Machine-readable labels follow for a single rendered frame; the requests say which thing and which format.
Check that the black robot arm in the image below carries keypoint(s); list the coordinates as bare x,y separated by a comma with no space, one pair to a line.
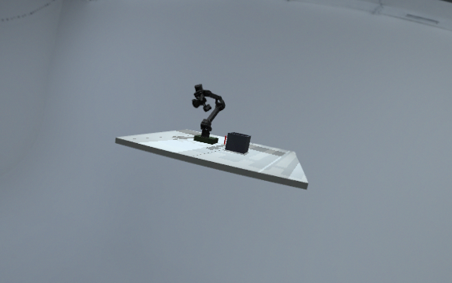
219,106

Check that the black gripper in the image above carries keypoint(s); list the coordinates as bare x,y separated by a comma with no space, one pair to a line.
202,100

